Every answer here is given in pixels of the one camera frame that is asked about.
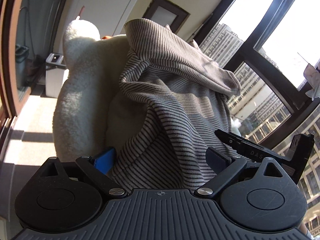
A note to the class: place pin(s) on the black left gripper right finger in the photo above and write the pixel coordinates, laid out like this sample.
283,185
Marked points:
227,169

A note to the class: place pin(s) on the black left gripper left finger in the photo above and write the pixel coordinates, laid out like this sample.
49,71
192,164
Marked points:
96,168

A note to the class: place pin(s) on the brown striped knit shirt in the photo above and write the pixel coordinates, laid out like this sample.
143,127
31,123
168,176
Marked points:
186,97

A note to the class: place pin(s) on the white plush duck toy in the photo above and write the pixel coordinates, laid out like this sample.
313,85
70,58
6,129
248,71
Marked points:
92,113

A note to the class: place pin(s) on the white hanging cloth on hanger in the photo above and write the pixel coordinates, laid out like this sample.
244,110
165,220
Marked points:
311,76

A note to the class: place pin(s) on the white appliance box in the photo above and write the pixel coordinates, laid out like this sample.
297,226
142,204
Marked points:
56,74

